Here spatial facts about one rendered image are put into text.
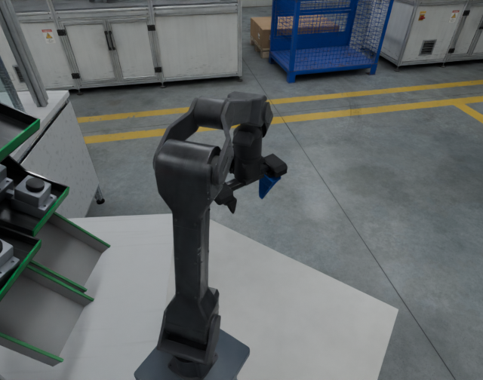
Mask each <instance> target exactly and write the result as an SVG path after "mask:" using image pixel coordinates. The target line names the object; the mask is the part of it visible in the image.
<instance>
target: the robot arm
mask: <svg viewBox="0 0 483 380"><path fill-rule="evenodd" d="M266 100H267V98H266V96H265V95H262V94H255V93H244V92H238V91H233V92H232V93H229V94H228V96H227V98H216V97H204V96H200V97H196V98H195V99H194V100H193V101H192V104H191V106H190V107H189V111H188V112H187V113H185V114H184V115H182V116H181V117H180V118H178V119H177V120H176V121H175V122H174V123H172V124H171V125H169V126H168V127H167V129H166V131H165V133H164V135H163V137H162V139H161V141H160V143H159V145H158V148H157V149H156V151H155V154H154V157H153V163H152V164H153V170H154V171H155V179H156V184H157V189H158V193H159V194H160V196H161V197H162V199H163V200H164V201H165V203H166V204H167V205H168V207H169V208H170V209H171V211H172V219H173V238H174V274H175V295H174V297H173V298H172V300H171V301H170V302H169V304H168V306H167V307H166V309H165V310H164V314H163V319H162V327H161V331H160V334H159V337H158V344H157V348H156V350H158V351H162V352H165V353H167V354H172V355H173V358H172V359H171V361H170V362H169V363H168V368H169V370H171V371H172V372H174V373H175V374H176V375H178V376H179V377H181V378H182V380H203V379H204V378H205V376H206V375H207V374H208V372H209V370H210V369H211V367H212V366H213V365H214V363H215V362H216V360H217V358H218V357H219V355H218V353H217V352H216V351H215V348H216V346H217V343H218V340H219V334H220V320H221V316H220V315H218V314H219V296H220V294H219V291H218V289H215V288H212V287H209V286H208V261H209V251H210V250H209V226H210V210H211V209H210V205H211V203H212V202H213V201H215V202H216V203H217V204H218V205H221V204H224V205H225V206H227V207H228V208H229V210H230V212H231V213H232V214H233V213H234V212H235V207H236V203H237V199H236V198H235V197H234V196H233V191H235V190H236V189H238V188H241V187H242V186H245V185H249V184H251V183H252V182H255V181H257V180H259V197H260V198H261V199H263V198H264V197H265V196H266V194H267V193H268V192H269V190H270V189H271V188H272V187H273V186H274V185H275V184H276V183H277V182H278V181H279V180H280V179H281V176H282V175H284V174H286V173H287V169H288V166H287V164H286V163H285V162H283V161H282V160H281V159H280V158H278V157H277V156H276V155H274V154H273V153H272V154H271V155H267V156H266V157H263V156H262V155H261V154H262V138H264V136H265V135H266V132H267V130H268V129H269V126H270V124H271V122H272V118H273V113H272V110H271V107H270V104H269V102H265V101H266ZM237 124H240V125H239V126H237V127H236V128H235V129H234V131H233V139H232V140H231V137H230V134H229V131H230V128H231V126H235V125H237ZM199 127H208V128H213V129H218V130H223V131H224V134H225V137H226V140H225V143H224V144H223V148H222V150H220V147H219V146H213V145H208V144H203V143H198V142H190V141H185V140H186V139H188V138H189V137H190V136H191V135H193V134H194V133H195V132H196V131H197V130H198V128H199ZM232 144H233V145H232ZM228 172H229V173H233V174H234V177H235V178H234V179H232V180H230V181H228V182H225V180H226V177H227V174H228Z"/></svg>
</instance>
